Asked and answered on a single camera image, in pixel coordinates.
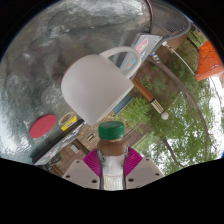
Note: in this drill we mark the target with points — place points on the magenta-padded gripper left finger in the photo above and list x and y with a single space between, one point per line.
78 173

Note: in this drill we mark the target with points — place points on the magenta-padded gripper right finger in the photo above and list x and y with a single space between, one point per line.
146 171

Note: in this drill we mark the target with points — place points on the green-capped coffee drink bottle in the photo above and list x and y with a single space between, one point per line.
112 156

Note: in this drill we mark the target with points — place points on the yellow sticker card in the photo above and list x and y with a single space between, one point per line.
69 124

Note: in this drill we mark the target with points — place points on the beige tape roll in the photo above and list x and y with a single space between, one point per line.
61 120

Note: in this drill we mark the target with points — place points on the flat round red coaster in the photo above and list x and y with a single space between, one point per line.
42 126

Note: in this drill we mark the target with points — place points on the leaning thin-trunked tree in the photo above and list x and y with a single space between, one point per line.
190 96

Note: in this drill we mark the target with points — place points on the white ceramic mug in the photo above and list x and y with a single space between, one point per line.
93 86

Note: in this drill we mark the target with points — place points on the blue and yellow striped cone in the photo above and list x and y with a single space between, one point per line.
155 57

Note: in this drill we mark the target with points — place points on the orange patio umbrella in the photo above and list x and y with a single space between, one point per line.
208 63

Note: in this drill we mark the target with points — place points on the stone brick fountain wall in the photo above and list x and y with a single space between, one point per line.
89 136

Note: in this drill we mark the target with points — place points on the wooden globe lamp post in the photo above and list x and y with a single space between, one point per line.
146 93

